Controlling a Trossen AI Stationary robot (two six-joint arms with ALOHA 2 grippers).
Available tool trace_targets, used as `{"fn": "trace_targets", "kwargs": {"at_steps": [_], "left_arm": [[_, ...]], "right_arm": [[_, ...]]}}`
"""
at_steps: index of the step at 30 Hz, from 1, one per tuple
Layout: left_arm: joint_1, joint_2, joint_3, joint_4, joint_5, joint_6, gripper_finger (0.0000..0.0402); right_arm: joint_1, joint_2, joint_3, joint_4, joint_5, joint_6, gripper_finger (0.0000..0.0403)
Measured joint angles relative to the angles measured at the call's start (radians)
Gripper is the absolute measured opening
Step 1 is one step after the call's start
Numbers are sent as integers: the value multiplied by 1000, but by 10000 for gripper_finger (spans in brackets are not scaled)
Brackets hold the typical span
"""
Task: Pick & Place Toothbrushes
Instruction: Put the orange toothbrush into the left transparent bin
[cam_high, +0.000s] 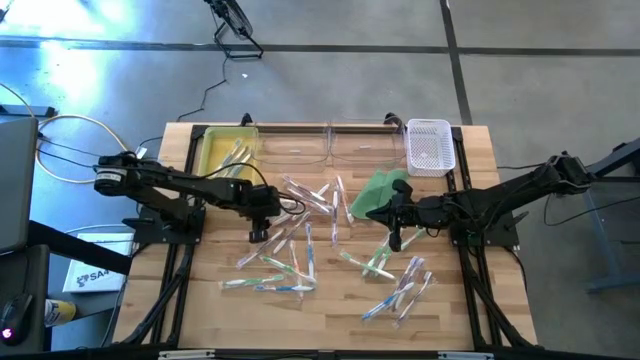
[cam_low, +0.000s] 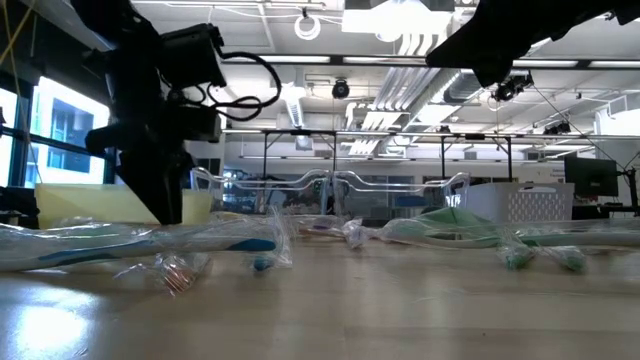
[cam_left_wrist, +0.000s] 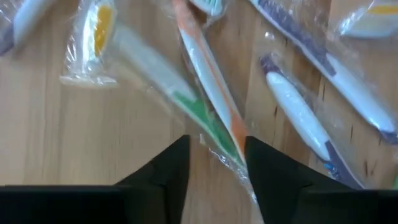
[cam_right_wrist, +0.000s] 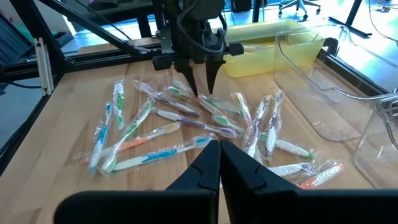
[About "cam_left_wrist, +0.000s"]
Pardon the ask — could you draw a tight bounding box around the purple toothbrush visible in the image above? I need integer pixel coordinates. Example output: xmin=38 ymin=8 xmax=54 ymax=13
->
xmin=248 ymin=0 xmax=398 ymax=146
xmin=0 ymin=0 xmax=55 ymax=57
xmin=259 ymin=53 xmax=365 ymax=190

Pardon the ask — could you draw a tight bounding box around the wrapped orange yellow toothbrush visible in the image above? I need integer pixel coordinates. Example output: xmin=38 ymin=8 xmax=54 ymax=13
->
xmin=338 ymin=0 xmax=398 ymax=40

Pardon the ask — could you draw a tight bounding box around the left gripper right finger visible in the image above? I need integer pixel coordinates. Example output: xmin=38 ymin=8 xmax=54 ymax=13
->
xmin=244 ymin=135 xmax=398 ymax=224

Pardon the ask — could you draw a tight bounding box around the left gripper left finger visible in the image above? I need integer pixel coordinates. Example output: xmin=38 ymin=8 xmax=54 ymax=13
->
xmin=0 ymin=134 xmax=191 ymax=224

